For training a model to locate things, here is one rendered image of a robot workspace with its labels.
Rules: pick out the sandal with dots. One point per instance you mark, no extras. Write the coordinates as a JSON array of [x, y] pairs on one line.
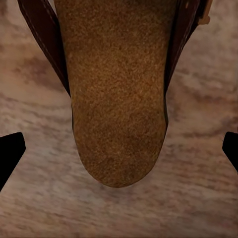
[[116, 59]]

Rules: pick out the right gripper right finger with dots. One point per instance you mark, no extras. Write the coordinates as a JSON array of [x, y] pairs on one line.
[[230, 148]]

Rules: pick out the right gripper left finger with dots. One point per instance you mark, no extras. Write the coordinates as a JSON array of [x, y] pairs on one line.
[[12, 148]]

